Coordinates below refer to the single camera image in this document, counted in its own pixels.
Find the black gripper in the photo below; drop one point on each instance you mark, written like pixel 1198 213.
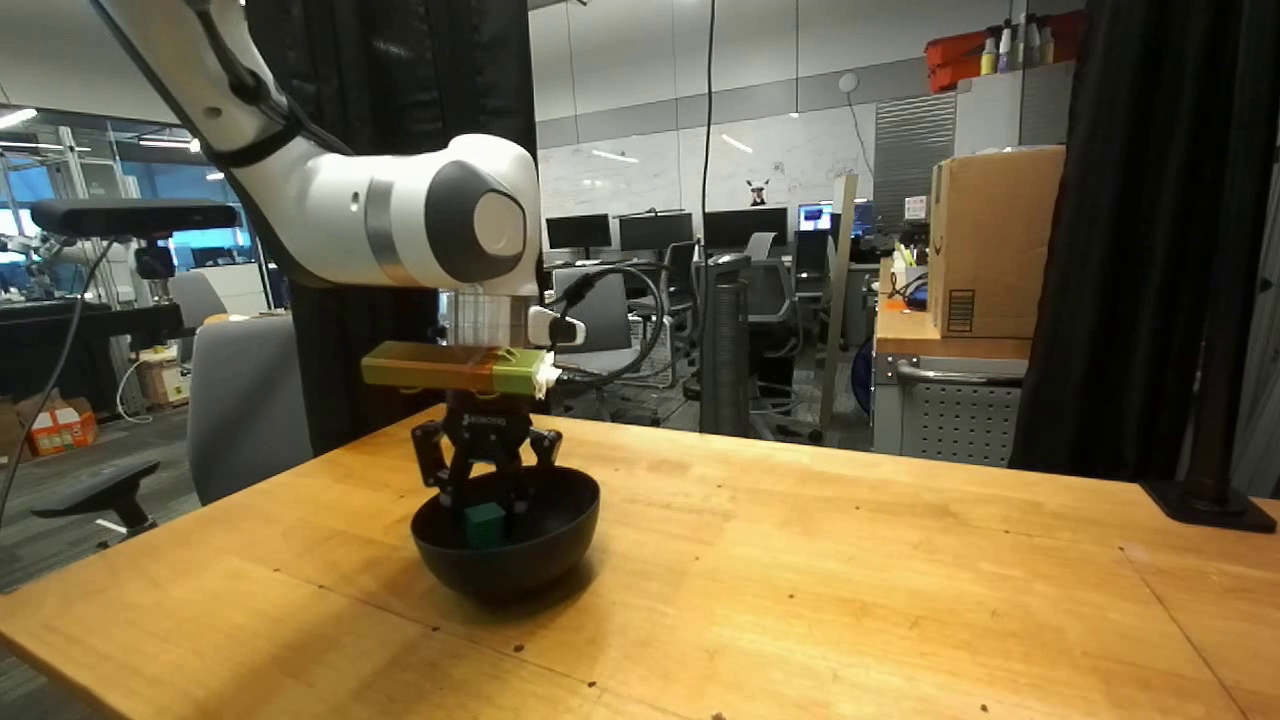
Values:
pixel 482 429

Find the blue-green block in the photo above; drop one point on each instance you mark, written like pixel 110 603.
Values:
pixel 484 527

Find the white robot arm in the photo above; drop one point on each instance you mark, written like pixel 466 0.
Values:
pixel 460 217

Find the black bowl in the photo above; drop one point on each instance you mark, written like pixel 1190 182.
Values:
pixel 543 546

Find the grey tower column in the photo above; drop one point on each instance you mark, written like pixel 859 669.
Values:
pixel 724 344

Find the grey chair beside table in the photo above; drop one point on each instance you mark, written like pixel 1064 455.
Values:
pixel 247 414

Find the black curtain near robot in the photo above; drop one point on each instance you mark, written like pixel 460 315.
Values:
pixel 387 77

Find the metal drawer cabinet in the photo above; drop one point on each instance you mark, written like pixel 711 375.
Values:
pixel 945 406

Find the cardboard box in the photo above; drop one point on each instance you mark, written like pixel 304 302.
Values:
pixel 989 238

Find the yellow-green wrist camera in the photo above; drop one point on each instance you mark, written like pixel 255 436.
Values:
pixel 460 371

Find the black camera on stand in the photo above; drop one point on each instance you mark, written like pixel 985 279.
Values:
pixel 129 217

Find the black clamp post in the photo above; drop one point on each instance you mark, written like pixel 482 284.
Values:
pixel 1201 494

